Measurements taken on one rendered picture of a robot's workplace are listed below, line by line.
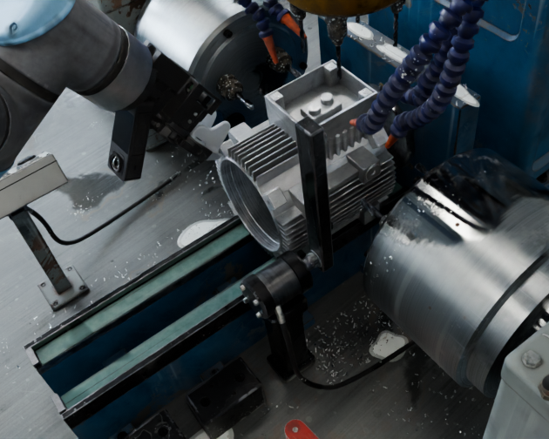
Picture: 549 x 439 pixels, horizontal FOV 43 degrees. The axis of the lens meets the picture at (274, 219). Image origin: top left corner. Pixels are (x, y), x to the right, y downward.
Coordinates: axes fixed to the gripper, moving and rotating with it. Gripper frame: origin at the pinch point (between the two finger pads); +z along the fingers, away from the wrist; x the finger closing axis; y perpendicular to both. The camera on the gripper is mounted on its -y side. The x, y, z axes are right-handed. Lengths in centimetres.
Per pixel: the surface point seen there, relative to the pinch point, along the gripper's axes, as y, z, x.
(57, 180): -18.0, -6.5, 14.6
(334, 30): 22.3, -8.8, -10.4
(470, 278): 10.3, -0.2, -40.0
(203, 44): 11.4, -0.1, 15.5
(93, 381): -33.9, -0.3, -10.1
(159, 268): -19.0, 7.3, 0.1
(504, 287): 11.8, -0.4, -43.5
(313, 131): 11.4, -12.6, -20.6
